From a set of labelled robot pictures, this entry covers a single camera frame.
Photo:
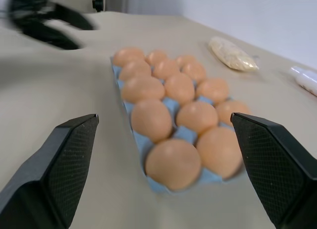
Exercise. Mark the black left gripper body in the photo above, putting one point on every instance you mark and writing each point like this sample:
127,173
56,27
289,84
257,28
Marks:
27,7

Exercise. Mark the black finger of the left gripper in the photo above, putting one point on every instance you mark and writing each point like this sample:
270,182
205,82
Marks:
74,17
53,37

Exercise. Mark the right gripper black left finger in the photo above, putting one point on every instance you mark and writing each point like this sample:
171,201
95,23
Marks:
37,179

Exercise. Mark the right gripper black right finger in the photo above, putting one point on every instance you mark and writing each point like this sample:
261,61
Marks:
280,169

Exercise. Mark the brown egg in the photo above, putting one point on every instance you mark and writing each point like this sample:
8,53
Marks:
213,90
156,56
194,72
128,56
135,70
186,58
226,111
166,69
179,88
196,117
143,89
151,120
218,152
173,164

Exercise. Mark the blue egg carton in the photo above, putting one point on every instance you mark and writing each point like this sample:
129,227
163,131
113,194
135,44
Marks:
184,134

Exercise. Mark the black clamp knob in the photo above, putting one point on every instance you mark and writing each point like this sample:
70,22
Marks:
97,2

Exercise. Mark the white plastic bottle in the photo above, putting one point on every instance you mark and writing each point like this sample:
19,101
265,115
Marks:
305,79

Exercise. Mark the clear bag of beige grains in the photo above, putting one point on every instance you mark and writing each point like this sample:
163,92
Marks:
232,54

